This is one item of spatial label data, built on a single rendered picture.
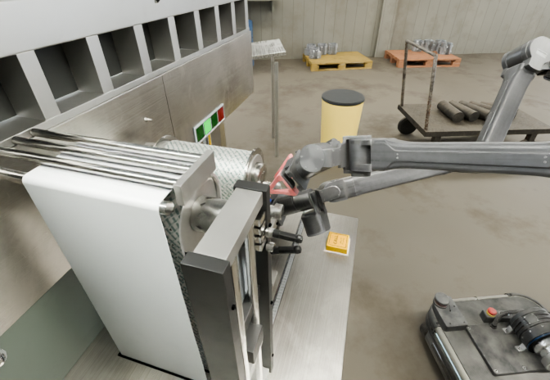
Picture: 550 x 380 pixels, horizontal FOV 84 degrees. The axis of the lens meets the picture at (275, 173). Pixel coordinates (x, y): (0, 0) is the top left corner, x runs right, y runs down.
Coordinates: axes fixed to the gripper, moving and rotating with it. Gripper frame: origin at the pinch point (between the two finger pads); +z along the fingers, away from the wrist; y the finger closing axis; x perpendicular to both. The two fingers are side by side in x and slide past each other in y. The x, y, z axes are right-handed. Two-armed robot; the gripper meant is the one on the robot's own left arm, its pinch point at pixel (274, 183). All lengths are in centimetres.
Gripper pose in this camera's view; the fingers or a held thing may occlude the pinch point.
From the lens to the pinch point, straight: 78.6
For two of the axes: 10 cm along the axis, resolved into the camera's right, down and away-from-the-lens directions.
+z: -7.4, 4.1, 5.4
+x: -6.1, -7.4, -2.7
